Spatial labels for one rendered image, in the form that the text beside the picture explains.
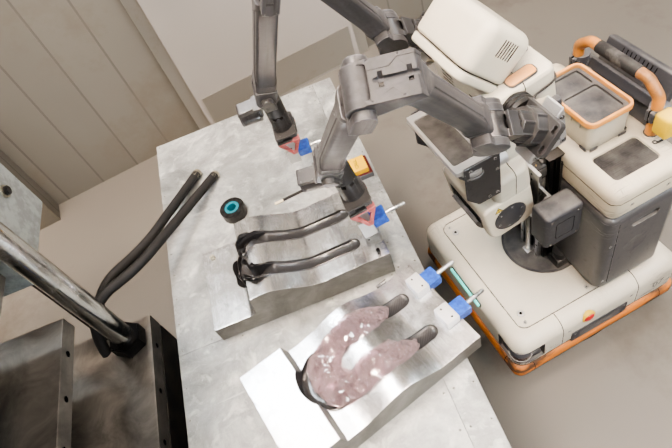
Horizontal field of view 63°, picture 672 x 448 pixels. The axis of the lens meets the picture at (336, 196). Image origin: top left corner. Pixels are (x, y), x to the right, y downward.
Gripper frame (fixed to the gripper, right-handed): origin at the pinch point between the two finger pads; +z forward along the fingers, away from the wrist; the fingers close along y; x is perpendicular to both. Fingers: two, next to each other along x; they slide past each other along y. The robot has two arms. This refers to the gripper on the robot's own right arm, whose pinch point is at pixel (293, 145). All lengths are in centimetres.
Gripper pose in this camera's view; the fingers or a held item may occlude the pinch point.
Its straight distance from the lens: 169.9
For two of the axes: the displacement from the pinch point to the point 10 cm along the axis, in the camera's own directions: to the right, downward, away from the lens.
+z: 2.8, 5.9, 7.6
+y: 2.3, 7.3, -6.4
